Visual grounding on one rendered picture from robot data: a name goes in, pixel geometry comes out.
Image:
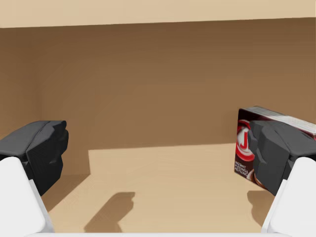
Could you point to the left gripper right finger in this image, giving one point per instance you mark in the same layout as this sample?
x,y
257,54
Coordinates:
x,y
284,163

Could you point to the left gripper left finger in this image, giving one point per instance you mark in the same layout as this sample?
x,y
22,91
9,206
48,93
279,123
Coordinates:
x,y
29,168

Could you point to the pale wooden shelf unit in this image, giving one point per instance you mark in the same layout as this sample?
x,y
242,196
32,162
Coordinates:
x,y
158,86

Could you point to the dark brown and red carton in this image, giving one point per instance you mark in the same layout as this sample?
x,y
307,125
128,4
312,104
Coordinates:
x,y
243,153

